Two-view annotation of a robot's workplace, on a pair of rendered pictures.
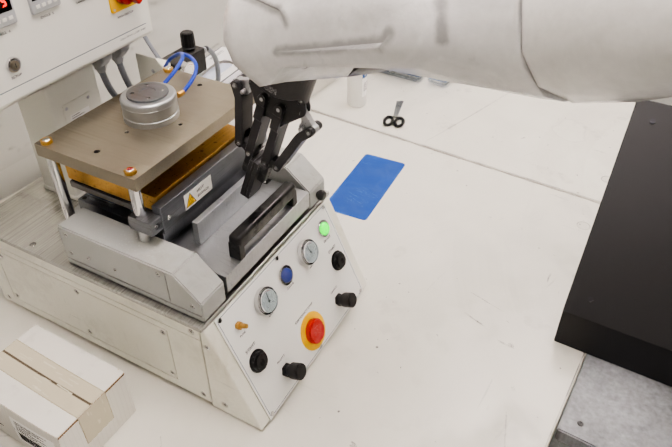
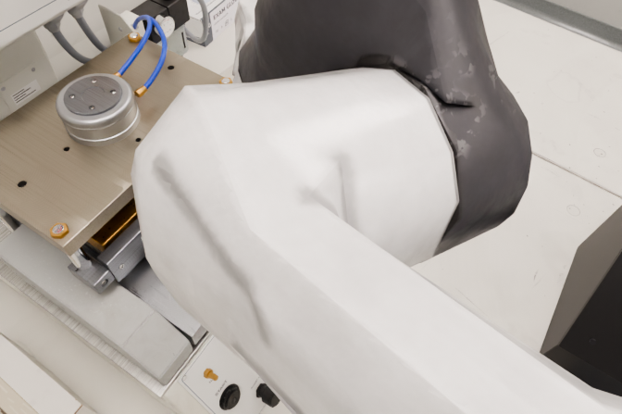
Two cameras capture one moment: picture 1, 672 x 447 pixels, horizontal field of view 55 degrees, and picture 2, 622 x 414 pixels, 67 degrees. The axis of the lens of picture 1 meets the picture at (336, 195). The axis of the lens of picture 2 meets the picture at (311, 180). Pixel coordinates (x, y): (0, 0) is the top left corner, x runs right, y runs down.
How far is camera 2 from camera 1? 0.47 m
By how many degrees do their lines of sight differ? 17
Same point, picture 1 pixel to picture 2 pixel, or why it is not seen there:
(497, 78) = not seen: outside the picture
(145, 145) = (87, 177)
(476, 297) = (461, 294)
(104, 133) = (37, 149)
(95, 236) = (35, 272)
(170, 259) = (122, 320)
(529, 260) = (516, 251)
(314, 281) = not seen: hidden behind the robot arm
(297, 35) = (294, 389)
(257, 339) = (230, 375)
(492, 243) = not seen: hidden behind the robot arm
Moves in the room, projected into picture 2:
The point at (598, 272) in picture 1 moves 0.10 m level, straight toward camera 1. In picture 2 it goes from (608, 316) to (591, 378)
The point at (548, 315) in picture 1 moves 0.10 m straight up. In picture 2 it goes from (532, 324) to (561, 301)
